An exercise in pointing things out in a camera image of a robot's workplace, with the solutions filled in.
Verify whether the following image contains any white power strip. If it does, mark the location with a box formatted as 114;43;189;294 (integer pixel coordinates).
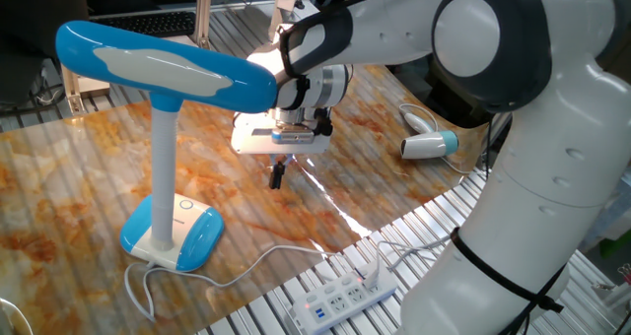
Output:
287;263;399;335

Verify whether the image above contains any silver wrist camera blue cap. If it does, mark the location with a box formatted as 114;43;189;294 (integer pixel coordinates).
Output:
270;125;317;146

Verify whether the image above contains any blue and white desk lamp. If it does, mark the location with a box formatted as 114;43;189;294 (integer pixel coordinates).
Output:
54;20;280;273

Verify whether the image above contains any marble pattern table mat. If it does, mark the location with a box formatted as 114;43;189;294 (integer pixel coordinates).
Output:
0;63;489;335

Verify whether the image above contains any white and teal hair dryer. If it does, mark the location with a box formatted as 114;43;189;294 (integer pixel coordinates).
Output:
398;102;459;161

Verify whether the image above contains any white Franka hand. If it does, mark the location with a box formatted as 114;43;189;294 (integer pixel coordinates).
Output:
230;110;332;191

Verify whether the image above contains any aluminium frame beam with bracket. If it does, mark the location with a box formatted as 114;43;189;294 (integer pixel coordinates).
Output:
61;61;114;117

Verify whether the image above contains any black computer keyboard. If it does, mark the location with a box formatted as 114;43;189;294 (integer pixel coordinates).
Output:
101;10;197;38

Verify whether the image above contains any white hair dryer cable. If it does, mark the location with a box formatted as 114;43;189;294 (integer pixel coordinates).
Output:
375;102;474;282

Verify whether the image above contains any thin white cable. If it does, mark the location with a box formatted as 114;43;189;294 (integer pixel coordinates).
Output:
0;298;35;335

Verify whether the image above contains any white lamp power cable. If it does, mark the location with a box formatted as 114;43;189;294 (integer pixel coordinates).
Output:
122;244;381;324

